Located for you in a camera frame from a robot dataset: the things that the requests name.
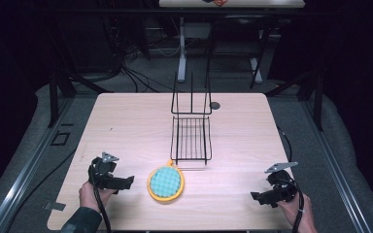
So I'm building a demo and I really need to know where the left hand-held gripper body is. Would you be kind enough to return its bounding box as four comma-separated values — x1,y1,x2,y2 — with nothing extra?
87,151,131,195

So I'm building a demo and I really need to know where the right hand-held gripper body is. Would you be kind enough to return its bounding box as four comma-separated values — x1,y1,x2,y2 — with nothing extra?
262,161,299,209

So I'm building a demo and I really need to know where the person's right hand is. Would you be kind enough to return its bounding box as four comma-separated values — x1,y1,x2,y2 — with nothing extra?
276,193,315,229

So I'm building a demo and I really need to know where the person's left hand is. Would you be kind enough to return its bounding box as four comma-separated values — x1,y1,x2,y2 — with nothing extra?
78,181,119,215

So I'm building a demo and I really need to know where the orange-rimmed teal round sponge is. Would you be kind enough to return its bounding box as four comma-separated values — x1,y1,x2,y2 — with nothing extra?
147,159,186,205

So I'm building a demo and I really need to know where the grey tape piece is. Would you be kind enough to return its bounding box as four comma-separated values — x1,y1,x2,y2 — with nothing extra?
43,200,67,212

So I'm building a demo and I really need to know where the black tape square outline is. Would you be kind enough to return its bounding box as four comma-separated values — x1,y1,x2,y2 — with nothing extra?
50,130,72,147

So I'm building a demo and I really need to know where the black chair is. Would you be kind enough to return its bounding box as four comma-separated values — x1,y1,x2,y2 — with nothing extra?
205,14,272,90

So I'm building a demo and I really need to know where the white background table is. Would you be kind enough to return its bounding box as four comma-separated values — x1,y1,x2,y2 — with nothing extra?
157,0,307,84

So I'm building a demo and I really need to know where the orange object on background table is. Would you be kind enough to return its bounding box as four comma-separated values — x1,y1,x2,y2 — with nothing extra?
202,0,230,8

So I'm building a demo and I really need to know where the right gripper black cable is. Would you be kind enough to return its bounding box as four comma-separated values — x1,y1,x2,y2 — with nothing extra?
280,178,306,233

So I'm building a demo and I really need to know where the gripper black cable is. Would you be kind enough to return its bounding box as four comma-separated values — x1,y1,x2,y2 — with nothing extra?
280,178,306,233
89,163,113,233

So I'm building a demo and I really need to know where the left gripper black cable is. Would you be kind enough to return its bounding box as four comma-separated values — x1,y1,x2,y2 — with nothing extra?
89,163,113,233

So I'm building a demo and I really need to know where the black cable beside table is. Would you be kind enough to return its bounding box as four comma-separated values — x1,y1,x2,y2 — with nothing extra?
276,125,293,163

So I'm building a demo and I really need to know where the aluminium floor rail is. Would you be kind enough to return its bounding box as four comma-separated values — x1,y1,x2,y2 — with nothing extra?
298,96,373,233
0,96,76,233

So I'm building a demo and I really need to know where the black floor cable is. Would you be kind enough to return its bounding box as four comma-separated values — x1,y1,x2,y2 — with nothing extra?
11,148,78,231

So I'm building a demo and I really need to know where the black wire rack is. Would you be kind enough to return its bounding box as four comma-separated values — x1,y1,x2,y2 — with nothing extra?
170,70,214,167

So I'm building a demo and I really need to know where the black frame post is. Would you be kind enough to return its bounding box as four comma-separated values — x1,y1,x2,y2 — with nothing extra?
48,70,60,129
313,71,324,132

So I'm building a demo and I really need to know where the tangle of floor cables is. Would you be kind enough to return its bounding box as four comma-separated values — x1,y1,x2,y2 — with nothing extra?
103,18,180,95

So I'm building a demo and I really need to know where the black horizontal frame bar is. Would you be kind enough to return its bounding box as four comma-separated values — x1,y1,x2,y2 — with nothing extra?
38,7,307,17

